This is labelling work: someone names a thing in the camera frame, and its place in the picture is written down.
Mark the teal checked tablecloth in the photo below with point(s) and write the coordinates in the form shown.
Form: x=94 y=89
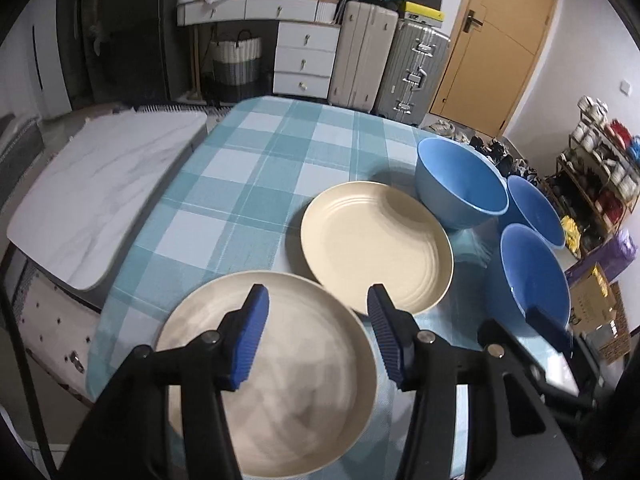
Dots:
x=240 y=175

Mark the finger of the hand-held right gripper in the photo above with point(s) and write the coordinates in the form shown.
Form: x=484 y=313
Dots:
x=547 y=327

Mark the metal shoe rack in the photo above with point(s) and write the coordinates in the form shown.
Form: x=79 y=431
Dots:
x=600 y=175

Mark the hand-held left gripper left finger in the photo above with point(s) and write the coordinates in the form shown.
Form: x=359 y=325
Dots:
x=250 y=340

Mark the purple bag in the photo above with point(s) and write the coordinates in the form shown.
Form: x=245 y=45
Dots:
x=620 y=255

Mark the brown wicker basket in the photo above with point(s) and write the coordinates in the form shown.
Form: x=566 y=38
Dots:
x=617 y=340

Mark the black wardrobe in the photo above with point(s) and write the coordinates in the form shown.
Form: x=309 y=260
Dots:
x=125 y=35

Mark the row of shoes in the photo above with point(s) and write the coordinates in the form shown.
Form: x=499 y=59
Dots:
x=490 y=150

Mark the silver suitcase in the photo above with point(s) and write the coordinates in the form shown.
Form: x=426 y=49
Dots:
x=410 y=65

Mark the beige suitcase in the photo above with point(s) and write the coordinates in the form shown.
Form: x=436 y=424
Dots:
x=357 y=55

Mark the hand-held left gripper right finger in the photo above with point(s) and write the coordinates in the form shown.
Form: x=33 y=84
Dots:
x=387 y=340

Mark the yellow bag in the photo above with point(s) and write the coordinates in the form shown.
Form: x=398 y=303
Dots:
x=571 y=232

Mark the beige round plate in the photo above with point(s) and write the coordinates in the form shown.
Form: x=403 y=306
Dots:
x=375 y=240
x=300 y=385

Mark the white desk with drawers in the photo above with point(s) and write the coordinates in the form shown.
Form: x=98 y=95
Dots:
x=305 y=45

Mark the yellow and black box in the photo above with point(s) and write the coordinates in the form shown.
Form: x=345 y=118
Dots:
x=422 y=15

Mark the wooden door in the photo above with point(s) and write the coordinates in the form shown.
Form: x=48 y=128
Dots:
x=500 y=50

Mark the cardboard box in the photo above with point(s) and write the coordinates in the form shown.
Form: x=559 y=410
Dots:
x=590 y=300

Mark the woven laundry basket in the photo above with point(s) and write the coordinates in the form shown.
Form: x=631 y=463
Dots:
x=235 y=67

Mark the blue bowl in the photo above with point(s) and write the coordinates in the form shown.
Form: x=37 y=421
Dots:
x=535 y=270
x=450 y=180
x=535 y=210

